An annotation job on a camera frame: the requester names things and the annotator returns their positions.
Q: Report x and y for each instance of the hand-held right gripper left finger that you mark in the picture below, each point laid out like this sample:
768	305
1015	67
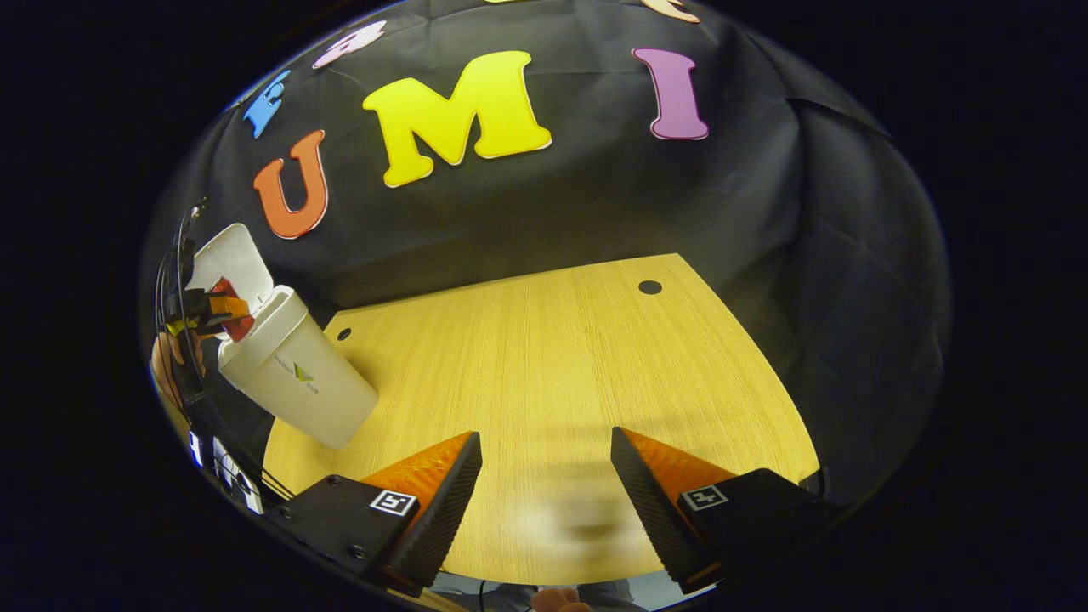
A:
442	510

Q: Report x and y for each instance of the white desktop garbage bin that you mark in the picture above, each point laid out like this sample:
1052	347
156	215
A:
297	382

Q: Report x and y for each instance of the black backdrop cloth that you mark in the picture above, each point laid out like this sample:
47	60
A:
552	212

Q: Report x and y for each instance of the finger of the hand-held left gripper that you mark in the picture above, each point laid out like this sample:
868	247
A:
200	325
202	299

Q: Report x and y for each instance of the wooden desktop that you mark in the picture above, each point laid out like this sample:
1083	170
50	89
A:
544	374

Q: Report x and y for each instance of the white side table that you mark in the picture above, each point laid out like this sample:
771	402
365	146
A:
234	480

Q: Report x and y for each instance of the red pop can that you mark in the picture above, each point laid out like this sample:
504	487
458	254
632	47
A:
238	306

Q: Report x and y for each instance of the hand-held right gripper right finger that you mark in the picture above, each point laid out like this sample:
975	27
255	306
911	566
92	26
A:
654	510

